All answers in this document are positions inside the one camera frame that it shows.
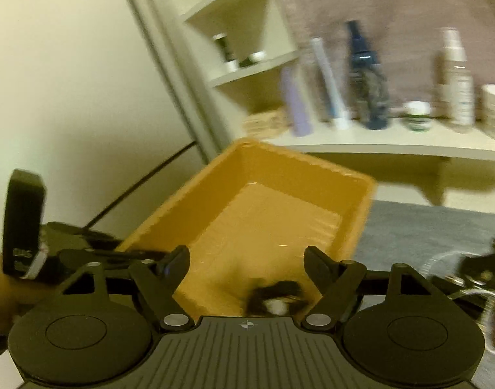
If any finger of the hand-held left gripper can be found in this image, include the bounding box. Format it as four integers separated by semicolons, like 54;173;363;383
42;222;167;262

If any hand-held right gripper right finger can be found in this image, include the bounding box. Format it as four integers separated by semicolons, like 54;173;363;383
304;246;451;331

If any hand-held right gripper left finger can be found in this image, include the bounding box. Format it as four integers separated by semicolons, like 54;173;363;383
55;246;190;331

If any black jewelry piece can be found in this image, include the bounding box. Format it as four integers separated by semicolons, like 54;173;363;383
243;279;310;317

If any yellow plastic basket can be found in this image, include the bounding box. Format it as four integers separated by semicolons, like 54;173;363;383
115;138;379;317

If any pile of jewelry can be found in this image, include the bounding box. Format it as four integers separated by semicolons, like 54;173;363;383
421;234;495;350

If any person's left hand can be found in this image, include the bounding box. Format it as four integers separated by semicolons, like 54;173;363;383
0;255;57;333

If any grey table mat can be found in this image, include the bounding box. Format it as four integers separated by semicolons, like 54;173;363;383
353;200;495;359

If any lavender bottle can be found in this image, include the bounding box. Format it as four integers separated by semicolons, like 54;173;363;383
280;67;314;137

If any white and blue tube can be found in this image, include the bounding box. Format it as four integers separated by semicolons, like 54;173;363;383
309;37;352;131

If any small green white jar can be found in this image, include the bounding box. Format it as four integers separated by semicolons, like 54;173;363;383
403;100;433;133

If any dark blue spray bottle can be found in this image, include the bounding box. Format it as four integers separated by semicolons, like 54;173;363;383
346;20;393;131

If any small black tube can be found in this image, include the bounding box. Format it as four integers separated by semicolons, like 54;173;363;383
212;33;239;74

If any white spray bottle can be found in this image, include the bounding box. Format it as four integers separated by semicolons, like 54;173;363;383
435;28;476;132

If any mauve round towel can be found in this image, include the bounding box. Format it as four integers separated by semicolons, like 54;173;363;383
274;0;495;124

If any black cable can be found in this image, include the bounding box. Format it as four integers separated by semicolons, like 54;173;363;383
84;141;198;228

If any white wall shelf unit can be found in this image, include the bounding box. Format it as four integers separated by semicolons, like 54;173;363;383
178;0;495;208

